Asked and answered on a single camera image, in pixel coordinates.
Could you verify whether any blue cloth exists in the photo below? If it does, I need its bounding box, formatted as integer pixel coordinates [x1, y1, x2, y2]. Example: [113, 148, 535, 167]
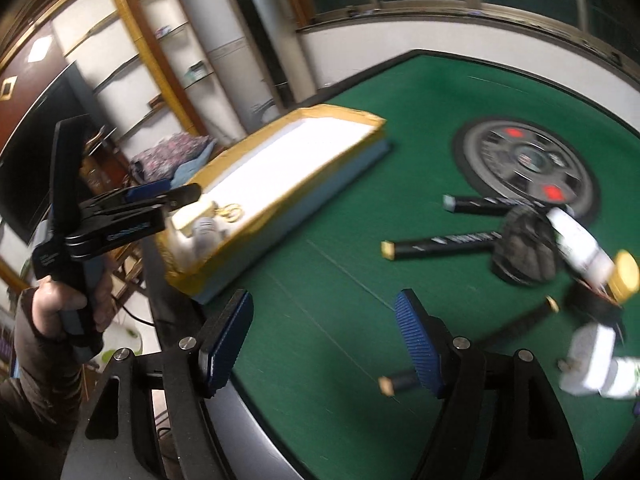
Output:
[171, 145, 217, 187]

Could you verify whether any wooden glass shelf cabinet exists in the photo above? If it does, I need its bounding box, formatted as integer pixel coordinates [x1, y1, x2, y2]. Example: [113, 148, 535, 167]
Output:
[0, 0, 217, 161]

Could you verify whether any white standing air conditioner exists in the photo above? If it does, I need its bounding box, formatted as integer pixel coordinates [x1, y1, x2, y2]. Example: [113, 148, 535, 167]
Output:
[162, 0, 319, 142]

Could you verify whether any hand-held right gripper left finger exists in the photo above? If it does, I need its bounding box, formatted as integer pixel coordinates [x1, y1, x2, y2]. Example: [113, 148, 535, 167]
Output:
[60, 288, 256, 480]

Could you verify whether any gold key ring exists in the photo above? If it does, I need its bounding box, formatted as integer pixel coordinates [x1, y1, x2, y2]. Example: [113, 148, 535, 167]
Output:
[215, 202, 246, 224]

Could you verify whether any small grey white bottle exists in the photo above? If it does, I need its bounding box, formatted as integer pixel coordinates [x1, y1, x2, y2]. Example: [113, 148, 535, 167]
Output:
[192, 216, 227, 257]

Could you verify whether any black tape roll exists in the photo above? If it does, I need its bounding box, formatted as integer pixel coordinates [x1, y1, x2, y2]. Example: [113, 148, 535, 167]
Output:
[491, 207, 559, 287]

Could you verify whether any small white green label bottle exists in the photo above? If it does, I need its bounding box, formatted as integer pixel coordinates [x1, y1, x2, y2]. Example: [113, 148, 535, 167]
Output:
[609, 356, 640, 402]

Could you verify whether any round table control panel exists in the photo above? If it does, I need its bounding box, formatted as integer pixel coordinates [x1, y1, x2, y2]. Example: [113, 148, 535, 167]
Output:
[452, 117, 602, 227]

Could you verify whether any yellow taped white foam box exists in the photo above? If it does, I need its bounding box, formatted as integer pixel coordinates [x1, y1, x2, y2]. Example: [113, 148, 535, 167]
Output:
[154, 104, 390, 307]

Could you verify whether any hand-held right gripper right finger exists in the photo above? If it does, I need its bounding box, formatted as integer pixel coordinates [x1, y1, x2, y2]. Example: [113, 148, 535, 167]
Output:
[394, 287, 586, 480]

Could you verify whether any black television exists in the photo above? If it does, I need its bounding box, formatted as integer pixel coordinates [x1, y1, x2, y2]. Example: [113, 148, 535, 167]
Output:
[0, 60, 110, 247]

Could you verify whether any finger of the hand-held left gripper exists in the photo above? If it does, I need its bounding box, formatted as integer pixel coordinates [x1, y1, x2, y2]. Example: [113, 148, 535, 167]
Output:
[75, 184, 202, 227]
[80, 182, 173, 207]

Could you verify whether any yellow lidded jar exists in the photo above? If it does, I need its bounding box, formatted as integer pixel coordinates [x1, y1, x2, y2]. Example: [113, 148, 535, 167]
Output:
[606, 250, 640, 307]

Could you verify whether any person's left forearm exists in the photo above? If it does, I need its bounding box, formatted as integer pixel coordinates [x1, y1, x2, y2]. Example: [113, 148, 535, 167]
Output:
[0, 287, 93, 480]

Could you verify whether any black marker pen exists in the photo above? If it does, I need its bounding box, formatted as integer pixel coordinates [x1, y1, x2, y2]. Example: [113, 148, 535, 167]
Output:
[442, 194, 553, 217]
[378, 296, 559, 397]
[380, 231, 504, 261]

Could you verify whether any floral cloth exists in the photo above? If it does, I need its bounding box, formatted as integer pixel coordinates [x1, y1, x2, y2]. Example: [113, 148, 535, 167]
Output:
[129, 132, 213, 179]

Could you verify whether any person's left hand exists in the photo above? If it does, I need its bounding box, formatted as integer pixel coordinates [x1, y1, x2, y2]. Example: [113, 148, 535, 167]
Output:
[29, 266, 114, 342]

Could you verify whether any large white green label bottle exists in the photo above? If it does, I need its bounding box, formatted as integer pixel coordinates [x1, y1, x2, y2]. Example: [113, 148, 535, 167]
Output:
[545, 206, 616, 287]

